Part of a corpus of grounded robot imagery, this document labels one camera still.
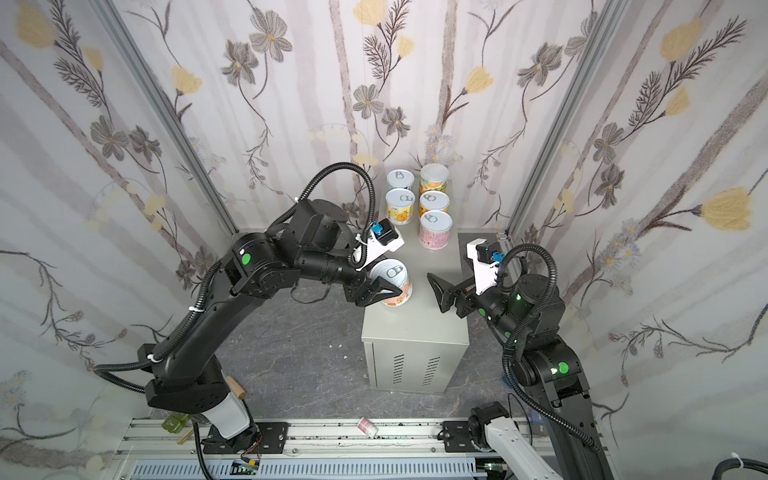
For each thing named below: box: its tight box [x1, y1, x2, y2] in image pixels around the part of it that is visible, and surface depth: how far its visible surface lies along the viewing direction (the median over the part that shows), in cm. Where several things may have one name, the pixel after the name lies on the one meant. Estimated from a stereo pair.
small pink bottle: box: [357, 416, 379, 439], surface depth 76 cm
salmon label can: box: [370, 258, 413, 307], surface depth 57 cm
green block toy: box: [161, 412, 191, 434], surface depth 76 cm
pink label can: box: [419, 210, 454, 251], surface depth 69 cm
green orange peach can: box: [419, 162, 449, 194], surface depth 77 cm
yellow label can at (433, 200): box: [418, 190, 451, 217], surface depth 75 cm
